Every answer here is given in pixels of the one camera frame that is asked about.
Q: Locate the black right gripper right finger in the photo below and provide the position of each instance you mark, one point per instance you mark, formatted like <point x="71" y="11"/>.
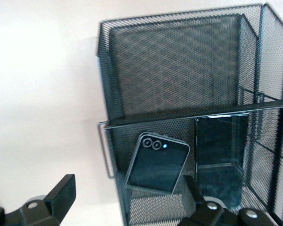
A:
<point x="191" y="200"/>

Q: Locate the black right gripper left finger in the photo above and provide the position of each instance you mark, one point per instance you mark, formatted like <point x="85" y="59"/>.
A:
<point x="61" y="195"/>

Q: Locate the black flip phone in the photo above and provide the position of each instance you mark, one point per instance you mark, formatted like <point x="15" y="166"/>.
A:
<point x="155" y="164"/>

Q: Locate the long black slab phone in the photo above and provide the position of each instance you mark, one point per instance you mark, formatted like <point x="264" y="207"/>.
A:
<point x="219" y="146"/>

